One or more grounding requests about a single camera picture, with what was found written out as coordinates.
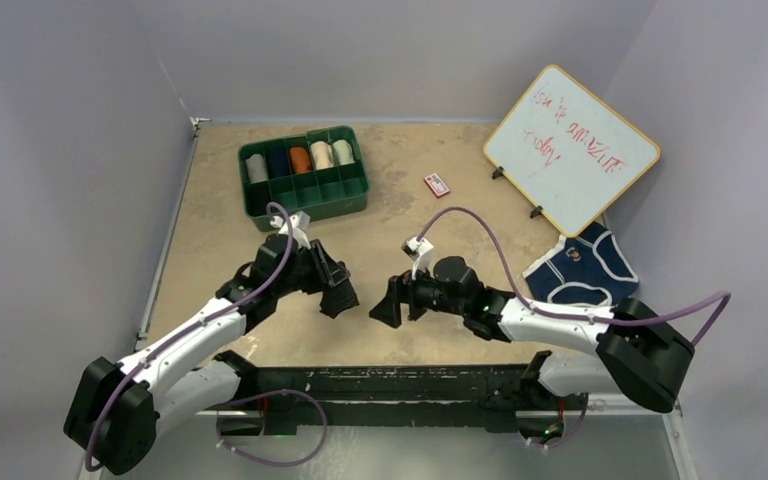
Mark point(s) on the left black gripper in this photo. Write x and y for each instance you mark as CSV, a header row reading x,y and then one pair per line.
x,y
325,271

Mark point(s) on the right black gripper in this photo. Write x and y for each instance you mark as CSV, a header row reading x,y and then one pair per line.
x,y
400,289

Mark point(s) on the black striped underwear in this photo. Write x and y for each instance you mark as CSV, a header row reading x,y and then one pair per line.
x,y
338,298

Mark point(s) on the green divided storage tray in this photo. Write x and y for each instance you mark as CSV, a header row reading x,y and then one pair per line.
x,y
322,194

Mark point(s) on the navy white underwear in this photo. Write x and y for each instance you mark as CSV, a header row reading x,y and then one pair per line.
x,y
587,270

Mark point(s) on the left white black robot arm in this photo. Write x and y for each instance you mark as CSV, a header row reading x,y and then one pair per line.
x,y
178,351

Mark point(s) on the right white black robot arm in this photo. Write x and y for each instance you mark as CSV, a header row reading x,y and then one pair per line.
x,y
610,351

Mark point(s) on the orange rolled underwear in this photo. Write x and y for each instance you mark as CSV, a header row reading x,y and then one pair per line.
x,y
300,159

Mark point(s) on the beige rolled underwear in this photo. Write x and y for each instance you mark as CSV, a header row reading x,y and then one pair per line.
x,y
322,155

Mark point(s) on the pale green rolled underwear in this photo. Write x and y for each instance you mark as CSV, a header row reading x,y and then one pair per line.
x,y
343,153

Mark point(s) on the grey rolled underwear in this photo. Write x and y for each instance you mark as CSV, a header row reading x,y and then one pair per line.
x,y
256,168

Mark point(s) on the navy rolled underwear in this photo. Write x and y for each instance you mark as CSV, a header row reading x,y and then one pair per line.
x,y
278,163

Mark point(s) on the small red white box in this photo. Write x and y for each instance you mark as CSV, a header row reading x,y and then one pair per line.
x,y
436,185

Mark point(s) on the whiteboard with red writing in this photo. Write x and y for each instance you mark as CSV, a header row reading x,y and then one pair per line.
x,y
567,151

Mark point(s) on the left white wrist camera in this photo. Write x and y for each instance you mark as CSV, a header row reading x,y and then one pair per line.
x,y
296,227

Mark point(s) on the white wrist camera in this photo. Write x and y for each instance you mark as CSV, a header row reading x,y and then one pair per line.
x,y
420,251
296,227

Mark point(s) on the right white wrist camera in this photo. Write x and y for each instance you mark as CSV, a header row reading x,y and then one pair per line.
x,y
420,251

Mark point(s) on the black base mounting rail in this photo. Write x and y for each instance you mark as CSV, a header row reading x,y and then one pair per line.
x,y
504,398

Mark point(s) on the aluminium frame rail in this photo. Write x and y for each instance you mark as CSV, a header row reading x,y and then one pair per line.
x,y
530,399

